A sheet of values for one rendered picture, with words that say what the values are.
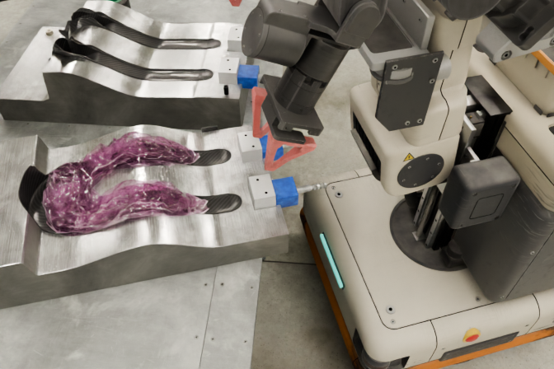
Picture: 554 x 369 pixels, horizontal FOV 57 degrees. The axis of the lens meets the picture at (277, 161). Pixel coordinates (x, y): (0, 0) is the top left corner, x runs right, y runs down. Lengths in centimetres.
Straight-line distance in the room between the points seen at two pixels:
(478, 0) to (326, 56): 18
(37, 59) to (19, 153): 35
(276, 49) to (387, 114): 36
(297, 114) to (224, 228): 25
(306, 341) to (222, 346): 89
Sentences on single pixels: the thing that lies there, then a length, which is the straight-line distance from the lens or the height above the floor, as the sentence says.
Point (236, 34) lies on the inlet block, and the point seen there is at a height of 92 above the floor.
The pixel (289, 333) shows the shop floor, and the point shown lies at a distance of 166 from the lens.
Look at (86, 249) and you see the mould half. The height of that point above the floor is 88.
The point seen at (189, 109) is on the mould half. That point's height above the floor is 86.
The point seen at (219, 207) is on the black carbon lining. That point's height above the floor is 85.
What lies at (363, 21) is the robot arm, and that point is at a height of 122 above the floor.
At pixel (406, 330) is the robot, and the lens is 140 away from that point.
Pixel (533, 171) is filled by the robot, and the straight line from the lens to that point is 116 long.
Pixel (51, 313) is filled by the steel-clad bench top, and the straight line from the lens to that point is 87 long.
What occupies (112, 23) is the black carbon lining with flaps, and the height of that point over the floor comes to 92.
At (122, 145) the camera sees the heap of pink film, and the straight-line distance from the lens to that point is 87.
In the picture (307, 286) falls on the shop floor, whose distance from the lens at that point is 174.
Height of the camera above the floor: 152
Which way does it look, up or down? 48 degrees down
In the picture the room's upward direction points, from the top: straight up
